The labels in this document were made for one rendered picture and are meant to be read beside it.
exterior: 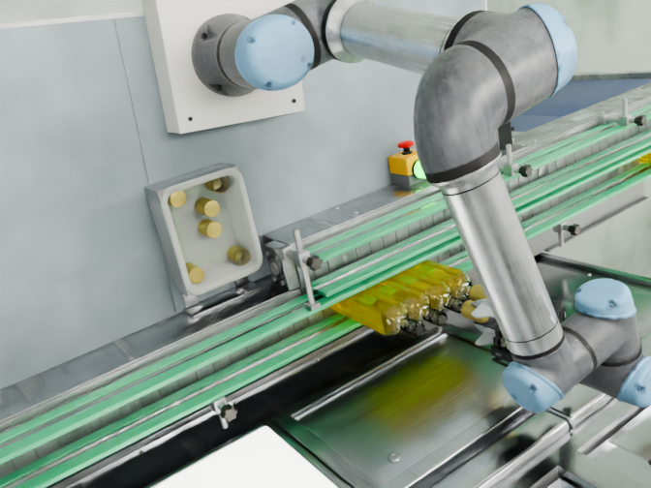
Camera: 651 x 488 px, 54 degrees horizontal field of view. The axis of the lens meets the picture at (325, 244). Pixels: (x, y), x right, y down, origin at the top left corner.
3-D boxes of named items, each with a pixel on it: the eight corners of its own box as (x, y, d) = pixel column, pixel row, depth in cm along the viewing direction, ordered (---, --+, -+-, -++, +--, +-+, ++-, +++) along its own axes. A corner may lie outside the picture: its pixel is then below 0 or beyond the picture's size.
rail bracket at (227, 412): (200, 415, 128) (229, 444, 118) (190, 386, 126) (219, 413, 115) (217, 406, 130) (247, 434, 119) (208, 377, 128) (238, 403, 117)
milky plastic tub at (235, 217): (173, 289, 134) (190, 299, 126) (142, 186, 126) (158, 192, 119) (247, 259, 142) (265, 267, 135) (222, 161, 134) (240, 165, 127)
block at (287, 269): (270, 285, 139) (287, 293, 134) (261, 245, 136) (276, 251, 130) (284, 279, 141) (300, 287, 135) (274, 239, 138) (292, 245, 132)
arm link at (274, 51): (206, 35, 110) (236, 31, 99) (271, 5, 115) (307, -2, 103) (235, 101, 115) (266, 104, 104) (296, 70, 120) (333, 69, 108)
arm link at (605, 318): (590, 327, 85) (604, 388, 89) (644, 282, 89) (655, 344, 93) (543, 309, 91) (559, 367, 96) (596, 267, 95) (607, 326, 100)
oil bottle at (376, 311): (331, 311, 142) (393, 341, 124) (326, 289, 140) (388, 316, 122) (352, 301, 144) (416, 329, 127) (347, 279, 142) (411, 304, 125)
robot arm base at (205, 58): (180, 24, 117) (198, 21, 109) (254, 5, 123) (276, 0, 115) (205, 106, 123) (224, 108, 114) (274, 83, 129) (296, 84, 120)
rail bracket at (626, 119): (595, 126, 181) (640, 127, 171) (594, 100, 179) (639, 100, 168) (604, 122, 183) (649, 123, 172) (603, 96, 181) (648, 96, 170)
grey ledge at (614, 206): (392, 309, 164) (422, 321, 155) (387, 277, 161) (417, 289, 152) (616, 194, 209) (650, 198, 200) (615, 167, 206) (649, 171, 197)
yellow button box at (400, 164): (390, 183, 161) (410, 186, 155) (386, 154, 158) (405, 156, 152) (411, 174, 164) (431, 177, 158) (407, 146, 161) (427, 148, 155)
